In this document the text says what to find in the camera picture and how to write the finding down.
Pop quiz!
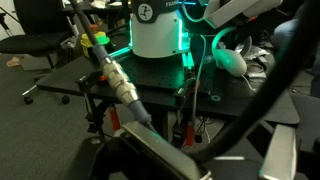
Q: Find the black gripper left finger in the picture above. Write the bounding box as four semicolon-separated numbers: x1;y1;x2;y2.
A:
68;120;213;180

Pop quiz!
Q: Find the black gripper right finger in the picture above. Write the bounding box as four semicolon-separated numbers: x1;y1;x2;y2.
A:
259;124;320;180

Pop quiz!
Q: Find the white VR controller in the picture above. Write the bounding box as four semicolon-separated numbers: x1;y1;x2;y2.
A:
211;26;249;78

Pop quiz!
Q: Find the crumpled clear plastic wrap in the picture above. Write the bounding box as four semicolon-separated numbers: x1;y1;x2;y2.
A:
234;43;268;63

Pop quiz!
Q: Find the person leg in jeans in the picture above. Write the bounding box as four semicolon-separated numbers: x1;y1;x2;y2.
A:
270;16;303;51

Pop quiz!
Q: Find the yellow emergency stop button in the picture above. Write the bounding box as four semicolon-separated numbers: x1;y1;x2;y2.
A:
80;23;111;59

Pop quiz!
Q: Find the dark cluttered desk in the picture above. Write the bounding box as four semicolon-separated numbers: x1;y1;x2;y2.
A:
61;0;134;31

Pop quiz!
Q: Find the black caster office chair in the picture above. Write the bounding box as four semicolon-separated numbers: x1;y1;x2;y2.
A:
0;0;79;105

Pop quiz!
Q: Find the small tan shoe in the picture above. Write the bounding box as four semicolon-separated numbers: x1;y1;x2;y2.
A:
6;55;24;69

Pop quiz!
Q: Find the black clamp orange handle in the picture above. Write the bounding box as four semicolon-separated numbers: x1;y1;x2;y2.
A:
75;73;123;134
171;77;201;149

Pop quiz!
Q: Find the plain black cable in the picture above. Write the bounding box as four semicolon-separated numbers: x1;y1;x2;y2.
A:
191;0;320;164

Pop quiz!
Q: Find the thin grey cable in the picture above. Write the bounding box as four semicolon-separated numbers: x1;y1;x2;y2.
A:
191;33;208;134

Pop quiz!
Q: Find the cable with metal connector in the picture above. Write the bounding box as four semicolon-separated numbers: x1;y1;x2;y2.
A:
68;0;159;134

